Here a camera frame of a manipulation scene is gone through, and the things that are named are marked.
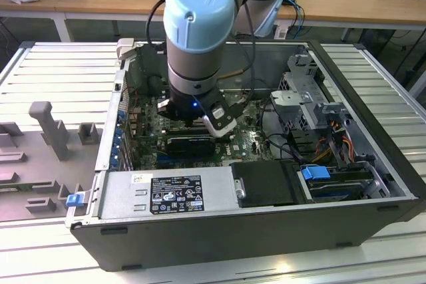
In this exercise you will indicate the black RAM slot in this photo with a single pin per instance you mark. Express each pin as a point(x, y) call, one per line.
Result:
point(176, 128)
point(176, 133)

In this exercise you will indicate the blue case latch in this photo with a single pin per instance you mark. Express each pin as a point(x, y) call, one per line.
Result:
point(74, 200)

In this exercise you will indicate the black open PC case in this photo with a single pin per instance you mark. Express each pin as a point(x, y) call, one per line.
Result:
point(199, 240)

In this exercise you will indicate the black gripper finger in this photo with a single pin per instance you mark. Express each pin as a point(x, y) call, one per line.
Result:
point(163, 107)
point(238, 108)

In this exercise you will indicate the hard disk in blue carrier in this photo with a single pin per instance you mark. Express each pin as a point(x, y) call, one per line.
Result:
point(314, 173)

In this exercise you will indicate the grey parts rack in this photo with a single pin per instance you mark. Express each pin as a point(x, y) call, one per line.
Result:
point(33, 164)

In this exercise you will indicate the grey metal drive cage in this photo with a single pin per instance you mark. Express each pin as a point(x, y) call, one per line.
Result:
point(293, 107)

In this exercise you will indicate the green motherboard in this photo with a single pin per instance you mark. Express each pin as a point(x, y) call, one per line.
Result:
point(239, 141)

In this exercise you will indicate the wooden desk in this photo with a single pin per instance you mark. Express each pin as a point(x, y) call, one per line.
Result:
point(116, 1)

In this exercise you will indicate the black graphics card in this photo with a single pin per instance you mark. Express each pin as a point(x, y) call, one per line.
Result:
point(189, 147)

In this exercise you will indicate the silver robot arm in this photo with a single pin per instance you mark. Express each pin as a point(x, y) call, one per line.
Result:
point(199, 14)

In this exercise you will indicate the blue expansion card clip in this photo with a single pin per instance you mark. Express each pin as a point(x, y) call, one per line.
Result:
point(115, 159)
point(118, 139)
point(121, 118)

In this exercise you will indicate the grey power supply unit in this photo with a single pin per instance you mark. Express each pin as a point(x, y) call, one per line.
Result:
point(126, 197)

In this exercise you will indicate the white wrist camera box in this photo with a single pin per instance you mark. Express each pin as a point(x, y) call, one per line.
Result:
point(221, 127)

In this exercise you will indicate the small white adapter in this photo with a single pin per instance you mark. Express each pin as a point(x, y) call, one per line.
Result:
point(281, 33)

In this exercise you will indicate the pale blue teach pendant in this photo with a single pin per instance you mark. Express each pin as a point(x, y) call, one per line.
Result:
point(271, 18)

